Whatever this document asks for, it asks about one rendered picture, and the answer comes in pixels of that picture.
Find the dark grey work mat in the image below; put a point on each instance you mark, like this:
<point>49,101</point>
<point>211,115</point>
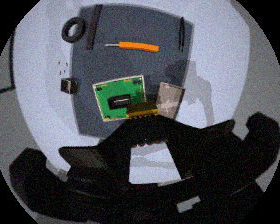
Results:
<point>136,24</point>

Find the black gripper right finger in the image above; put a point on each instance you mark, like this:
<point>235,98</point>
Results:
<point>186,143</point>

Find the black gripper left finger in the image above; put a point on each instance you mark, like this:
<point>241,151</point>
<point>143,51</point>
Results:
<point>112,154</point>

